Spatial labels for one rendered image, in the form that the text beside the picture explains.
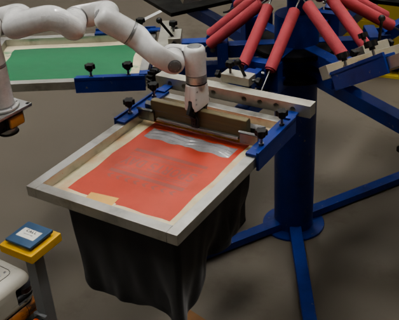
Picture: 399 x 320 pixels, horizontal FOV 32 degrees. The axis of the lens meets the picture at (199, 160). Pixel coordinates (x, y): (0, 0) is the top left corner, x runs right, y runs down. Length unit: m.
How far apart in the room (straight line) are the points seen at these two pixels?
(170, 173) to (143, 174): 0.09
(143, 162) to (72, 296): 1.14
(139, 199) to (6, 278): 1.05
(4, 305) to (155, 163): 1.04
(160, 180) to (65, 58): 1.23
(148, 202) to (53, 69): 1.23
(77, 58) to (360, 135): 2.00
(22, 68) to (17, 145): 1.45
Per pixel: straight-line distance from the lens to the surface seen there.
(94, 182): 2.33
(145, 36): 2.34
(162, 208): 2.15
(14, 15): 2.37
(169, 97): 2.77
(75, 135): 4.71
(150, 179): 2.30
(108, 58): 3.29
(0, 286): 3.08
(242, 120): 2.41
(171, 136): 2.53
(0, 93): 2.45
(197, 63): 2.39
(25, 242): 2.08
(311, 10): 2.93
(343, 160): 4.25
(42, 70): 3.26
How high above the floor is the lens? 2.17
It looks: 31 degrees down
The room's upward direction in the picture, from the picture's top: 4 degrees counter-clockwise
